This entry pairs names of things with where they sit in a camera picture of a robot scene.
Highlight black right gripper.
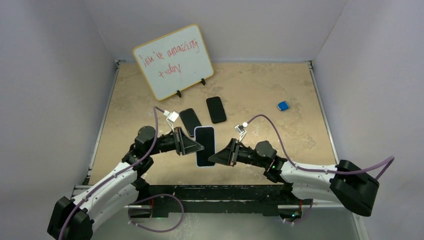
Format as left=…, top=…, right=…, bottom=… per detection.
left=208, top=138, right=267, bottom=168

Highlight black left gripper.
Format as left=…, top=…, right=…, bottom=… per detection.
left=147, top=126, right=204, bottom=156

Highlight light blue phone case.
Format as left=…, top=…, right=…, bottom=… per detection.
left=193, top=125, right=217, bottom=169

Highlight silver-edged black-screen phone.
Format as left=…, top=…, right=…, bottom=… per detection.
left=178, top=108, right=203, bottom=138

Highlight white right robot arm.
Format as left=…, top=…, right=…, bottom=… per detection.
left=208, top=138, right=380, bottom=217

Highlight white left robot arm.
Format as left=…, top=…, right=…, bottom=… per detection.
left=47, top=126, right=204, bottom=240

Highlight blue whiteboard eraser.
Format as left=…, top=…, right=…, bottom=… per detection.
left=277, top=101, right=290, bottom=111

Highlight yellow-framed whiteboard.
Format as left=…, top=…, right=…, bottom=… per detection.
left=133, top=24, right=214, bottom=101

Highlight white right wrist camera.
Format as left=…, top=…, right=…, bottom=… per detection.
left=234, top=122, right=249, bottom=143

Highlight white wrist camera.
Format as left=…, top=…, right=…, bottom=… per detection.
left=163, top=110, right=180, bottom=132
left=234, top=122, right=249, bottom=143

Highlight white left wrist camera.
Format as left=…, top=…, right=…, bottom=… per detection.
left=163, top=110, right=180, bottom=132

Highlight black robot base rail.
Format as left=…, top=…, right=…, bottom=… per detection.
left=135, top=184, right=311, bottom=219

